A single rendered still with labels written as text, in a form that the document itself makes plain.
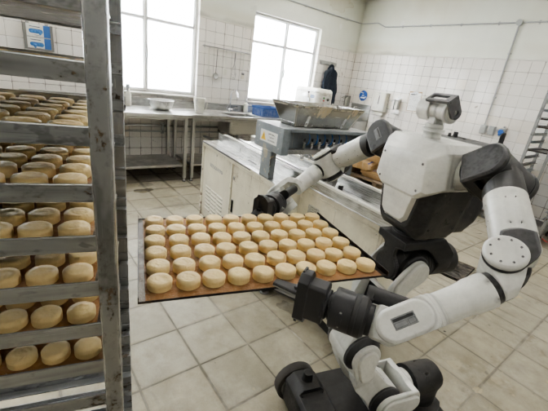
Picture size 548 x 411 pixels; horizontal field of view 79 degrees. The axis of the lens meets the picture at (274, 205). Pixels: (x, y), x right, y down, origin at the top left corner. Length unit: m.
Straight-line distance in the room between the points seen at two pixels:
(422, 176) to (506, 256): 0.34
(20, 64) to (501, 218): 0.89
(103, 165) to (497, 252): 0.71
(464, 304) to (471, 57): 5.55
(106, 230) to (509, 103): 5.62
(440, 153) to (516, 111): 4.83
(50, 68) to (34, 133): 0.09
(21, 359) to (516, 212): 1.03
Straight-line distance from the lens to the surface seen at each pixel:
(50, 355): 0.84
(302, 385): 1.67
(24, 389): 1.46
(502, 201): 0.89
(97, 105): 0.54
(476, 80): 6.06
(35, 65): 0.58
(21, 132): 0.60
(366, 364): 1.31
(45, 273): 0.74
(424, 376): 1.73
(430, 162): 1.01
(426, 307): 0.71
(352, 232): 1.85
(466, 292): 0.76
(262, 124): 2.18
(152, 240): 0.90
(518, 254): 0.78
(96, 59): 0.54
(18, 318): 0.80
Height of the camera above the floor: 1.44
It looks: 20 degrees down
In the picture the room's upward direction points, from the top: 8 degrees clockwise
